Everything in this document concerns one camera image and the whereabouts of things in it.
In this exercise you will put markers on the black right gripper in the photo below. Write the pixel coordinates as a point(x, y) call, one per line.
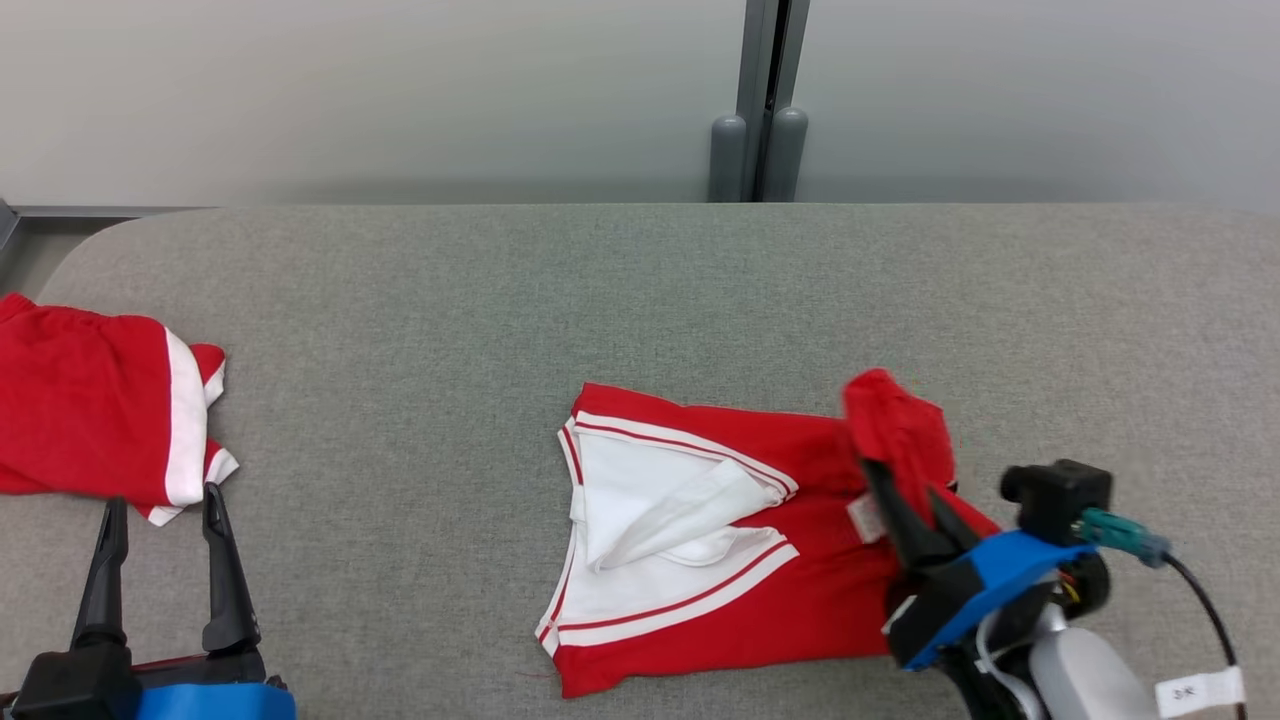
point(930, 595)

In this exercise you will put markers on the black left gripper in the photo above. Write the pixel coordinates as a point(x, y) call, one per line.
point(235, 668)

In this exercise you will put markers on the red shorts white stripe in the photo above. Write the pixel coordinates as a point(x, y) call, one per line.
point(80, 400)

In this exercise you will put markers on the red basketball jersey white trim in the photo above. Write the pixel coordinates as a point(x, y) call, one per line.
point(750, 620)

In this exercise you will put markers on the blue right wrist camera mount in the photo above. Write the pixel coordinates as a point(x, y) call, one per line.
point(1000, 575)

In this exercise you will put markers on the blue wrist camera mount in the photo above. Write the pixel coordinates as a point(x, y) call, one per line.
point(215, 703)
point(1000, 575)

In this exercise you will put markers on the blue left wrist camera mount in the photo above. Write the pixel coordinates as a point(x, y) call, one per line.
point(215, 703)

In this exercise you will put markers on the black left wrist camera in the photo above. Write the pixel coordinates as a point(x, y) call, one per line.
point(70, 690)

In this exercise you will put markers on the grey metal floor rail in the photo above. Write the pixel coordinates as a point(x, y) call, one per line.
point(100, 212)

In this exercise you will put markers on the grey cylinder post foot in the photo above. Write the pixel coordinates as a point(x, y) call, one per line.
point(786, 155)
point(728, 160)

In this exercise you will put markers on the grey metal partition post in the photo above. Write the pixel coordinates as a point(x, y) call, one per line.
point(765, 60)

